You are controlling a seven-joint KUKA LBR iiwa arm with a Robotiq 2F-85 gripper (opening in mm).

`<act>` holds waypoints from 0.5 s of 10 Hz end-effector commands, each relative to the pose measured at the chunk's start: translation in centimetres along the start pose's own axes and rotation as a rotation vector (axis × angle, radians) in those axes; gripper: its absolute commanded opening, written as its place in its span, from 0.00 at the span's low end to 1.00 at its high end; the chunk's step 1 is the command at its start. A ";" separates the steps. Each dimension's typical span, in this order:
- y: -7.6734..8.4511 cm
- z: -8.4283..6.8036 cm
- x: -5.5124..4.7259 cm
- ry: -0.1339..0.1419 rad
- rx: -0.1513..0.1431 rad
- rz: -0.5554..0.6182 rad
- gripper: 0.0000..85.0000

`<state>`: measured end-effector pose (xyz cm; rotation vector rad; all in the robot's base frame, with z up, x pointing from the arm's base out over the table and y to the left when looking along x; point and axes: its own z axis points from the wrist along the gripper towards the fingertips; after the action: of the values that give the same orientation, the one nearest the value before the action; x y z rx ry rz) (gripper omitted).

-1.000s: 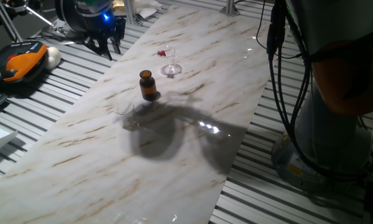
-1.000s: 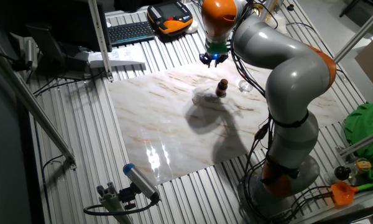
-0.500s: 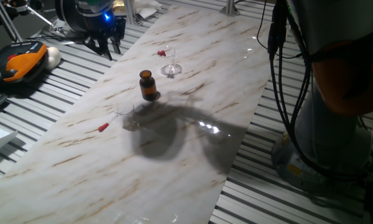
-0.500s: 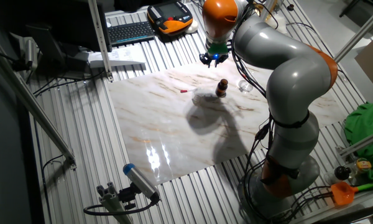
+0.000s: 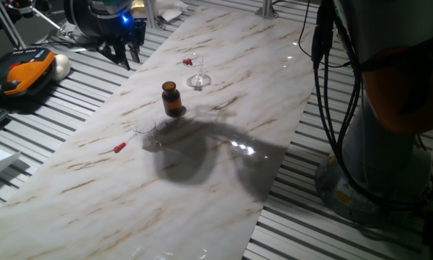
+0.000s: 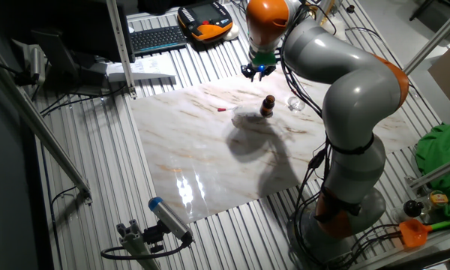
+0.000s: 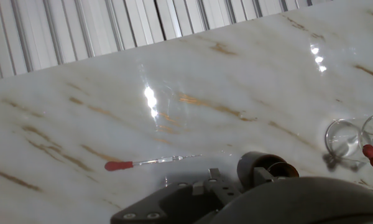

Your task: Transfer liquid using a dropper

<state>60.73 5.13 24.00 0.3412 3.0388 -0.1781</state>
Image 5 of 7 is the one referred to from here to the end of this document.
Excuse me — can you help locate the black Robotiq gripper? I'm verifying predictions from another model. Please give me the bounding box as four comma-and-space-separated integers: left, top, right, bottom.
89, 9, 147, 72

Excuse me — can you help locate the small metal tripod device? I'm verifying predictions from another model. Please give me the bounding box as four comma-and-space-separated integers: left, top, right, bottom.
5, 0, 76, 41

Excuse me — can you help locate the person hand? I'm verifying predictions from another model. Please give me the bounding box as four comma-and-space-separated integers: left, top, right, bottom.
6, 0, 35, 18

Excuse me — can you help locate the gold foil packet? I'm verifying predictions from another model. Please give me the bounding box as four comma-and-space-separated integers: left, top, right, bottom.
131, 0, 148, 18

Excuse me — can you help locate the dark grey flat sheet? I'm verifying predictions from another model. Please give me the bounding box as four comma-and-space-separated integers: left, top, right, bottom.
46, 25, 108, 54

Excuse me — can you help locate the black filament spool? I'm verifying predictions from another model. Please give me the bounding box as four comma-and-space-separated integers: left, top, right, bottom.
63, 0, 105, 40

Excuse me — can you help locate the crumpled white paper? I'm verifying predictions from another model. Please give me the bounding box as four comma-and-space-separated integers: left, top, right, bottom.
155, 0, 191, 23

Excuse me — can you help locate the white round object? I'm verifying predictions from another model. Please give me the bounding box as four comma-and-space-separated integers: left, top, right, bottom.
52, 53, 72, 82

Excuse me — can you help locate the brown glass bottle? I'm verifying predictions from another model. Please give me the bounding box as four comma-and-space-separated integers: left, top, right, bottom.
161, 81, 184, 118

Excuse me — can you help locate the clear glass beaker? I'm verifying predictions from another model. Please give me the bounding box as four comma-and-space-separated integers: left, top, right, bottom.
132, 117, 165, 152
182, 53, 212, 90

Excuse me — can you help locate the orange black teach pendant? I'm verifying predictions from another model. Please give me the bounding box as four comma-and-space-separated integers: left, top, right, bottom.
0, 47, 56, 98

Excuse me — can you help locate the marble pattern sheet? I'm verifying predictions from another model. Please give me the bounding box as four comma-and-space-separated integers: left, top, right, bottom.
0, 5, 320, 260

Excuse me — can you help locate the aluminium frame post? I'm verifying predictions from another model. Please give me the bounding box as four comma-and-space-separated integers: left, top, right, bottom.
143, 0, 166, 30
255, 0, 279, 19

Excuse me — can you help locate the aluminium frame strut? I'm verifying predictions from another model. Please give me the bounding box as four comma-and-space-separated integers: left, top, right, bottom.
0, 0, 27, 50

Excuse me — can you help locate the black cable bundle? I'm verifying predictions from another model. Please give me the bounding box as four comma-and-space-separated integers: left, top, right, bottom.
297, 0, 433, 210

